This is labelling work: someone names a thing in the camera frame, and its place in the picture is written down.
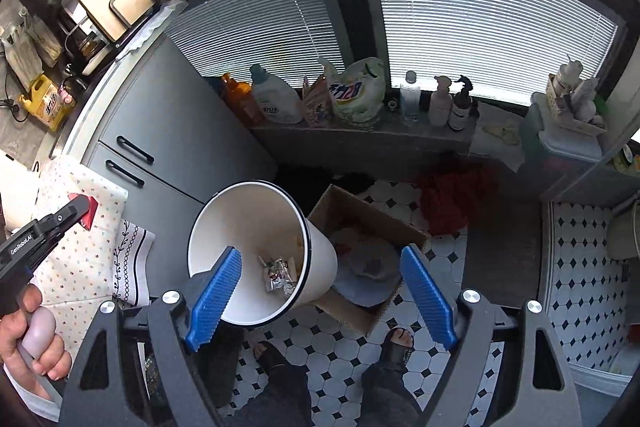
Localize white towel black pattern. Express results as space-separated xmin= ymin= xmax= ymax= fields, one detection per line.
xmin=111 ymin=218 xmax=156 ymax=305

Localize detergent refill bag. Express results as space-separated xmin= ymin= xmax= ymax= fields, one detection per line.
xmin=320 ymin=57 xmax=387 ymax=128

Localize grey cabinet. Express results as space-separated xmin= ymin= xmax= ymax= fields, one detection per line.
xmin=75 ymin=24 xmax=278 ymax=308

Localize white window blind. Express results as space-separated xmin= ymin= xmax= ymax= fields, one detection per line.
xmin=165 ymin=0 xmax=346 ymax=82
xmin=372 ymin=0 xmax=618 ymax=108

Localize paper bag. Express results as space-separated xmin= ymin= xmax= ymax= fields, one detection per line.
xmin=0 ymin=7 xmax=63 ymax=88

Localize white folded rag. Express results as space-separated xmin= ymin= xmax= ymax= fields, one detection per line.
xmin=117 ymin=0 xmax=188 ymax=58

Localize crumpled foil wrappers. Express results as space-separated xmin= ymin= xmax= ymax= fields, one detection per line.
xmin=257 ymin=254 xmax=301 ymax=295

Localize yellow detergent bottle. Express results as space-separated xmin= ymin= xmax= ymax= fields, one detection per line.
xmin=19 ymin=74 xmax=66 ymax=132

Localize white cloth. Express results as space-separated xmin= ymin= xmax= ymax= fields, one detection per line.
xmin=472 ymin=107 xmax=526 ymax=168

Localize black cabinet handle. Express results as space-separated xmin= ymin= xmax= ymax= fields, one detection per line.
xmin=116 ymin=136 xmax=155 ymax=165
xmin=105 ymin=159 xmax=146 ymax=188

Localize person's right leg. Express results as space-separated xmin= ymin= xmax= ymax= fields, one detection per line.
xmin=360 ymin=327 xmax=423 ymax=427

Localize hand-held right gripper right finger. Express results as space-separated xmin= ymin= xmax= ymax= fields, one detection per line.
xmin=400 ymin=245 xmax=583 ymax=427

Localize patterned paper box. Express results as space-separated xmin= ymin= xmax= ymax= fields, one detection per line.
xmin=301 ymin=74 xmax=333 ymax=128

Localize person's left leg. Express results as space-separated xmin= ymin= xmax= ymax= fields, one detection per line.
xmin=252 ymin=339 xmax=313 ymax=427

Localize red cloth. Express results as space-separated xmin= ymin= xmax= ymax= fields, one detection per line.
xmin=417 ymin=162 xmax=501 ymax=235

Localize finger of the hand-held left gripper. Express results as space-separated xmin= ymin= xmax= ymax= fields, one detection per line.
xmin=37 ymin=197 xmax=92 ymax=239

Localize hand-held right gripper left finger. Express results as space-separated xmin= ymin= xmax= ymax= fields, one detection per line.
xmin=59 ymin=246 xmax=243 ymax=427

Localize person's leg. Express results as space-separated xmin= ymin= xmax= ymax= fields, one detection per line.
xmin=252 ymin=339 xmax=313 ymax=427
xmin=360 ymin=327 xmax=423 ymax=427

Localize person's left hand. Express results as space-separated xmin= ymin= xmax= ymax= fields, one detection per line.
xmin=0 ymin=284 xmax=73 ymax=383

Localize clear plastic bottle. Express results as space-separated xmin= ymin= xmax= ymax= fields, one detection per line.
xmin=399 ymin=71 xmax=422 ymax=122

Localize floral print cloth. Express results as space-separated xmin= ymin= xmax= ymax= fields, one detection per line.
xmin=32 ymin=154 xmax=130 ymax=353

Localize white basket with toiletries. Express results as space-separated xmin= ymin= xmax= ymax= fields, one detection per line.
xmin=545 ymin=59 xmax=608 ymax=136

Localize green storage box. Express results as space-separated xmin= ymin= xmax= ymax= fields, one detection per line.
xmin=520 ymin=92 xmax=603 ymax=180

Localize orange bottle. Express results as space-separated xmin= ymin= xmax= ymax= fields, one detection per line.
xmin=220 ymin=73 xmax=261 ymax=125

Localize red paper carton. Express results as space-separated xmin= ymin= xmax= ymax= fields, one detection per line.
xmin=67 ymin=193 xmax=98 ymax=230

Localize white pump bottle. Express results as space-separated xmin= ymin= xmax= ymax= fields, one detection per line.
xmin=428 ymin=76 xmax=453 ymax=128

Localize white detergent bottle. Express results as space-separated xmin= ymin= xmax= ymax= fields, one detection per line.
xmin=249 ymin=63 xmax=303 ymax=124

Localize pale grey cloth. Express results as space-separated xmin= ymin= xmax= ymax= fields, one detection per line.
xmin=330 ymin=227 xmax=403 ymax=308

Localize white toilet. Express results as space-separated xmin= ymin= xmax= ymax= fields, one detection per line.
xmin=611 ymin=199 xmax=640 ymax=263

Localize dark spray bottle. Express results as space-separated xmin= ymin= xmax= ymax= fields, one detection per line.
xmin=448 ymin=75 xmax=474 ymax=132

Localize cardboard box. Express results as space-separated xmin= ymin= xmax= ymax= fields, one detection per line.
xmin=305 ymin=184 xmax=432 ymax=337

